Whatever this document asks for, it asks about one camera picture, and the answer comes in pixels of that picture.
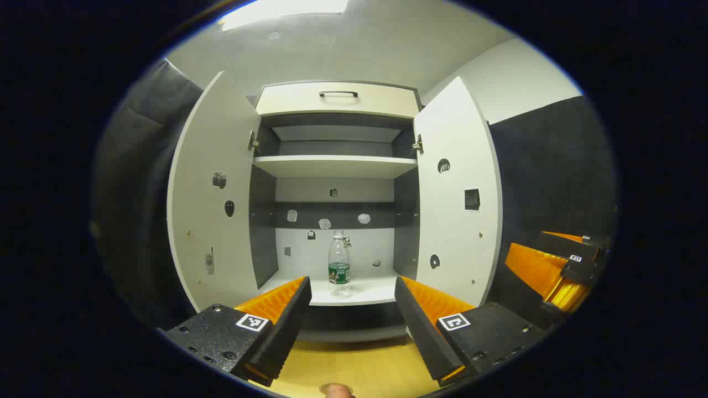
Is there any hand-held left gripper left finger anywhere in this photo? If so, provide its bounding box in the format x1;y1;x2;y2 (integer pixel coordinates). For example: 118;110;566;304
165;275;313;387

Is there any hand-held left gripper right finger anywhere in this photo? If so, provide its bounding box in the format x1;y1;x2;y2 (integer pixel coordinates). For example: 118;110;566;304
394;275;548;389

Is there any clear plastic bottle green label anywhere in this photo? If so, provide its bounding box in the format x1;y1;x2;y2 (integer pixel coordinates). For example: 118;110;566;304
327;231;351;298

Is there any white and grey cabinet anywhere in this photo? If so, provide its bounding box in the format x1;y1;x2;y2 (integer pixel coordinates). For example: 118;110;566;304
246;80;424;343

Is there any white cabinet shelf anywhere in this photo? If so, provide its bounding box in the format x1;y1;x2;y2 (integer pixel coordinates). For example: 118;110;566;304
253;155;418;179

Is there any ceiling light panel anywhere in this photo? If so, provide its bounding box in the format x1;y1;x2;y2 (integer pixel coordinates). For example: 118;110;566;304
221;0;349;31

